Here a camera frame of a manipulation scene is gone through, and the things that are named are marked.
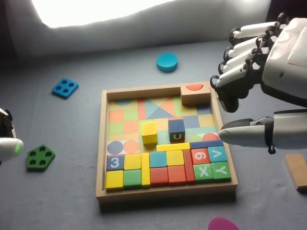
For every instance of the blue four-hole square piece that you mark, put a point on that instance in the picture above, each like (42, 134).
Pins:
(64, 88)

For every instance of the wooden block with red shape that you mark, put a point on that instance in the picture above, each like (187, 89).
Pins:
(195, 95)

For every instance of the yellow cube block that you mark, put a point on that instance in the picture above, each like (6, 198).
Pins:
(149, 133)

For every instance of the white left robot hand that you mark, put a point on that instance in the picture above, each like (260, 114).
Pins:
(9, 148)

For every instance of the green five-hole pentagon piece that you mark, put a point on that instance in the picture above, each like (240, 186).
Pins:
(40, 158)

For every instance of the teal round disc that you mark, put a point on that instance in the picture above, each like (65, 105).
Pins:
(167, 61)

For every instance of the dark blue U cube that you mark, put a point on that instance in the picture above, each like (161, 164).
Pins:
(176, 130)

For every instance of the plain wooden plank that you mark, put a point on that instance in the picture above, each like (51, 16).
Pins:
(297, 171)

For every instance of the grey table cloth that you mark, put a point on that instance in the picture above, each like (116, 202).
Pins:
(60, 119)

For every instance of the magenta round disc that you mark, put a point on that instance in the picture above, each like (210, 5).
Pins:
(221, 225)

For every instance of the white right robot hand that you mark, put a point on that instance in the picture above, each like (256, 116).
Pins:
(283, 62)

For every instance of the wooden puzzle tray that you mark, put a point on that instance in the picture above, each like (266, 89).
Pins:
(100, 143)

